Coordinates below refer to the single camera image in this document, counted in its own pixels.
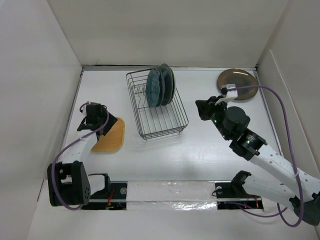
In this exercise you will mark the grey wire dish rack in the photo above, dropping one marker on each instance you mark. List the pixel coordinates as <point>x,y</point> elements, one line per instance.
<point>154,122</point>

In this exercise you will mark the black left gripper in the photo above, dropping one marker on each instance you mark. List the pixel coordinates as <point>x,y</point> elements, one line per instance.
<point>110,121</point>

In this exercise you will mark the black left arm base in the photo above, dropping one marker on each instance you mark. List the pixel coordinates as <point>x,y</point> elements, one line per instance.
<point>106,194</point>

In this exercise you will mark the silver mounting rail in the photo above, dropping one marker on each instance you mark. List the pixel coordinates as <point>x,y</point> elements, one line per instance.
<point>170,195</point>

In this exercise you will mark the brown speckled plate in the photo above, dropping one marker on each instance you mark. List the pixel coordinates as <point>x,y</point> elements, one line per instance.
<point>240,78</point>

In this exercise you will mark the woven bamboo plate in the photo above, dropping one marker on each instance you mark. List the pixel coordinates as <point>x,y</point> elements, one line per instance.
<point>113,140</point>

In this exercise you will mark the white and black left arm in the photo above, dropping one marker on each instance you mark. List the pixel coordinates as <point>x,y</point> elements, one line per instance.
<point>69,185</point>

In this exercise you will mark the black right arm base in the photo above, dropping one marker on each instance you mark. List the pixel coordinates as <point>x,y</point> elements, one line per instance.
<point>230,195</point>

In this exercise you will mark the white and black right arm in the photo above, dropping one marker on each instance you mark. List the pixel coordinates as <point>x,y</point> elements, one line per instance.
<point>297,190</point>

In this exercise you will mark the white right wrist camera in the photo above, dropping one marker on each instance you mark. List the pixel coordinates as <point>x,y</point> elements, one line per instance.
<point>229,93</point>

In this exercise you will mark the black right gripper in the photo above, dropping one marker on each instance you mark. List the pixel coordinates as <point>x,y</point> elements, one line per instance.
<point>205,107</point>

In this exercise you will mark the grey-blue round plate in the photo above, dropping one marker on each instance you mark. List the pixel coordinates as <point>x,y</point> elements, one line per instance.
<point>168,78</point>

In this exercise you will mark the teal scalloped plate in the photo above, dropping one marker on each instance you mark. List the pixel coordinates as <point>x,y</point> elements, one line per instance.
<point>153,87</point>

